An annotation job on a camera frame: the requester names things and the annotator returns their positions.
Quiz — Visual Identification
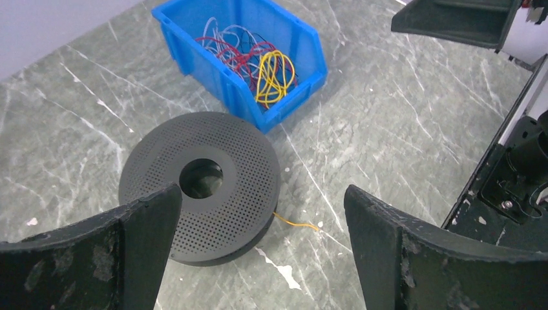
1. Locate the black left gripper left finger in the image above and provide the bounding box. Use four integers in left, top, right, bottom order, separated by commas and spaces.
1, 184, 182, 309

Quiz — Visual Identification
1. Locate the yellow wire bundle in bin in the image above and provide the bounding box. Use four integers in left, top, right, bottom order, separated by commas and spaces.
254, 50, 297, 110

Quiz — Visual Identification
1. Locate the red wire tangle in bin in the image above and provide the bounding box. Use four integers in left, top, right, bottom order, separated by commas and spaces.
195, 17, 299, 90

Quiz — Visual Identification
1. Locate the grey perforated cable spool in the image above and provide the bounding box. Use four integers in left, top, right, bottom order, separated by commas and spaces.
118, 112, 280, 267

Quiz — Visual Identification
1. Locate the blue plastic bin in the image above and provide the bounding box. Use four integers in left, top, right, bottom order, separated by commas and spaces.
151, 1, 328, 132

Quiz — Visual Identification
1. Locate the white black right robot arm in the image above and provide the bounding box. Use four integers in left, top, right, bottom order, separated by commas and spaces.
480, 1, 547, 224

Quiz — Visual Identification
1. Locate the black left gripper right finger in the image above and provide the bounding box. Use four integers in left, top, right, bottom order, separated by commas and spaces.
344, 185, 547, 309

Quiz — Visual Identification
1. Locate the yellow wire on spool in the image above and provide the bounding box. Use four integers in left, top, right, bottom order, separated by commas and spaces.
272, 211, 321, 233

